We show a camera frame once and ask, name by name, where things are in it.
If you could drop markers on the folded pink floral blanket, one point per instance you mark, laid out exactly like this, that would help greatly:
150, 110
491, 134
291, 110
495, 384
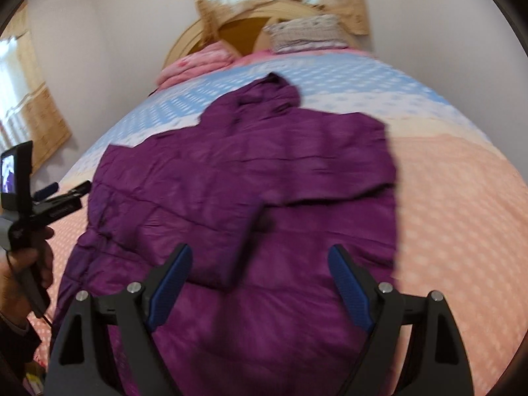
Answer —
194, 64

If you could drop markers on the dotted pastel quilt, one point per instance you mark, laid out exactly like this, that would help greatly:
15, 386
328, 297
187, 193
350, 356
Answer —
453, 214

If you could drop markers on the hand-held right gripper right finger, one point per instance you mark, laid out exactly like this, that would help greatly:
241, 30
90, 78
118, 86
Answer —
348, 284

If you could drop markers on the striped patterned pillow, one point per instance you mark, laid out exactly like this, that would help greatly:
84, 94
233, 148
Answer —
305, 33

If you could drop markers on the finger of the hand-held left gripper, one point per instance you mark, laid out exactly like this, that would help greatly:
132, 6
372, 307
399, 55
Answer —
46, 190
76, 191

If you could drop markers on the wooden arched headboard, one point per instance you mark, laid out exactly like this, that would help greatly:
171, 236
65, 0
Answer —
243, 35

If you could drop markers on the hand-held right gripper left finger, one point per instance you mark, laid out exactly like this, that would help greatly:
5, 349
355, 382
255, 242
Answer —
171, 280

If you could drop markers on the purple puffer jacket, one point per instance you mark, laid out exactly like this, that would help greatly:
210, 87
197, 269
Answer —
247, 165

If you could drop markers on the person's left hand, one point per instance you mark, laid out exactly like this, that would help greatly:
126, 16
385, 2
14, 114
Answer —
12, 282

